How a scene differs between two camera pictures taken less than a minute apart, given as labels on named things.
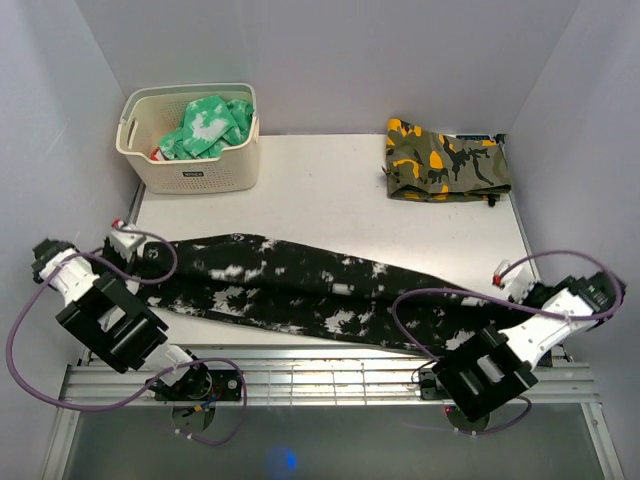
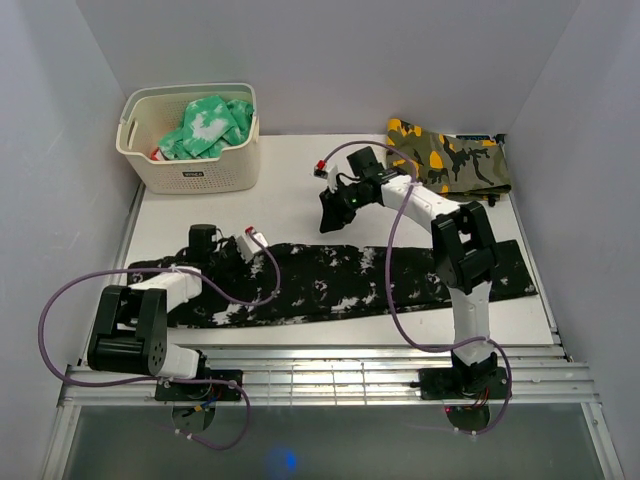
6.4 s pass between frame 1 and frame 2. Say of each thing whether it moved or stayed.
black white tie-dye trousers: moved
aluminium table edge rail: stayed
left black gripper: moved
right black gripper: moved
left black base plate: stayed
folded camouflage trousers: stayed
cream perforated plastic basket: stayed
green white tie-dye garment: stayed
